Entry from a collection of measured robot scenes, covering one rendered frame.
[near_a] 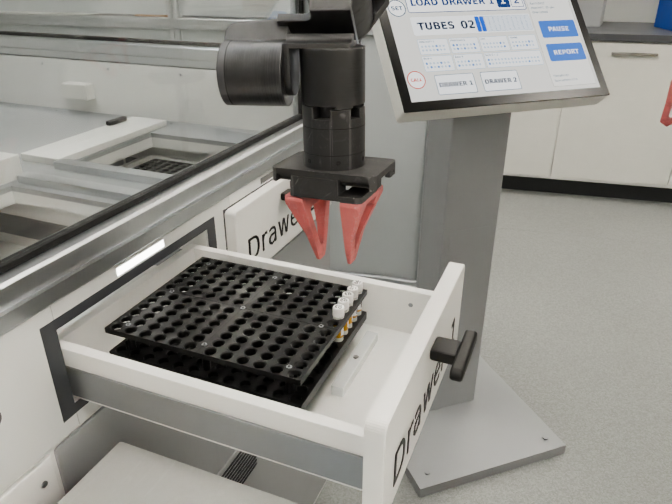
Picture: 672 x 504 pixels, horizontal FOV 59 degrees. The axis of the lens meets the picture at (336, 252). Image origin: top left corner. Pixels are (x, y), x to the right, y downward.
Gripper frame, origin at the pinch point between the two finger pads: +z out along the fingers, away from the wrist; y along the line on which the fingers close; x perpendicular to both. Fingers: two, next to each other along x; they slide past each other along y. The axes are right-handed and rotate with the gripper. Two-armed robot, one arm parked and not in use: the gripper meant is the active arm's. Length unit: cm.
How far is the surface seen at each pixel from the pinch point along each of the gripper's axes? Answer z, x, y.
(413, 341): 5.2, -5.2, 9.6
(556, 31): -15, 103, 12
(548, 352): 93, 141, 21
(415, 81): -7, 72, -12
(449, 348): 6.9, -2.5, 12.4
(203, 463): 40.1, 4.9, -24.0
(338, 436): 9.6, -14.6, 6.1
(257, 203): 4.2, 21.0, -21.2
